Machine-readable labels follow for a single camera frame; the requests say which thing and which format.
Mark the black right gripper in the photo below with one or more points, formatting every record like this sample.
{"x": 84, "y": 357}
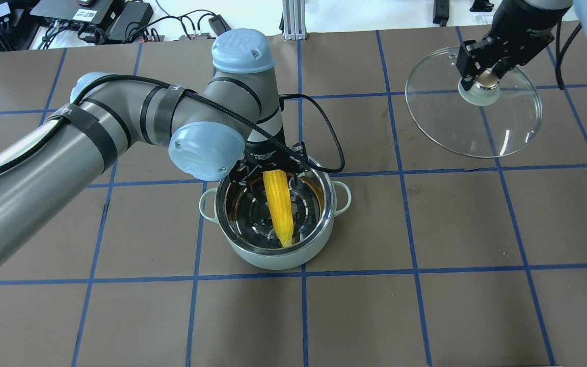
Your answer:
{"x": 519, "y": 31}

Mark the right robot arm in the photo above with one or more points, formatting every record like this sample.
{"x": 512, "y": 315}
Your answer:
{"x": 572, "y": 23}

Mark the small black adapter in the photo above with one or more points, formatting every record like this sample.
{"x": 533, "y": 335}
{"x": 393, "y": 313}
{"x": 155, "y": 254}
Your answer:
{"x": 218, "y": 24}

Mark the black electronics box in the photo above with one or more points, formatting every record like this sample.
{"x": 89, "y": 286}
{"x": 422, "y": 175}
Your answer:
{"x": 98, "y": 22}

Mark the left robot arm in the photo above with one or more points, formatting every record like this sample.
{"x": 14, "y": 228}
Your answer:
{"x": 233, "y": 124}

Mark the pale green steel pot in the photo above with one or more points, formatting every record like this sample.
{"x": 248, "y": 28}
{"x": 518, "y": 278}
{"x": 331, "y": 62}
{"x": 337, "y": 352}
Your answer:
{"x": 242, "y": 214}

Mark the glass pot lid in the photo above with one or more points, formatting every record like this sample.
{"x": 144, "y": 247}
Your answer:
{"x": 494, "y": 118}

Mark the aluminium frame post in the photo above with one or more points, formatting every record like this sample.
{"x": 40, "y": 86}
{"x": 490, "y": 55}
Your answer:
{"x": 294, "y": 25}

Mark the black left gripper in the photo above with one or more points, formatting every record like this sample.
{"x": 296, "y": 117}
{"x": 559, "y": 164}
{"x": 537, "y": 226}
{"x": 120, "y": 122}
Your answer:
{"x": 267, "y": 159}

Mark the yellow corn cob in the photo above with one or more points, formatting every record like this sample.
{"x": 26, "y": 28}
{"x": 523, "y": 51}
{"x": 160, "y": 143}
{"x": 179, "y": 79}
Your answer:
{"x": 279, "y": 204}

